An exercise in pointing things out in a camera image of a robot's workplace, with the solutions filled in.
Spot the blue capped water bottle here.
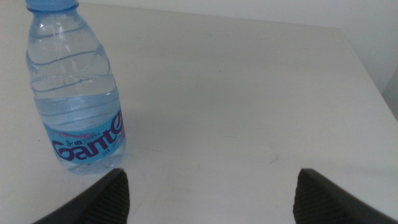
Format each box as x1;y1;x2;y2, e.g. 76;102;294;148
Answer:
24;0;127;175

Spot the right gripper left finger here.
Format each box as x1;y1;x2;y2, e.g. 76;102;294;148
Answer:
30;167;131;224

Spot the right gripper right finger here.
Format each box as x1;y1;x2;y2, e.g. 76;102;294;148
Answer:
292;167;398;224

